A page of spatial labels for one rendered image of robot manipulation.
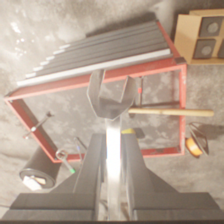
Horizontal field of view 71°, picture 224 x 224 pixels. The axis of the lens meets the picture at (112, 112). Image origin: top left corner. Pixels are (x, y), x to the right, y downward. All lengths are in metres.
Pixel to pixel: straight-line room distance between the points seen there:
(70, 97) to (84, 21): 0.93
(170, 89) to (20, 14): 1.43
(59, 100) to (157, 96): 0.41
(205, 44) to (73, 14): 1.05
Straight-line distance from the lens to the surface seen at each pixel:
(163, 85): 0.63
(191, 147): 1.95
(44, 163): 2.04
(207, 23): 1.39
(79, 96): 0.68
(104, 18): 1.48
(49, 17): 1.62
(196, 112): 0.64
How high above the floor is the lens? 1.44
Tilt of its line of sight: 51 degrees down
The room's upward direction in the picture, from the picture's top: 169 degrees counter-clockwise
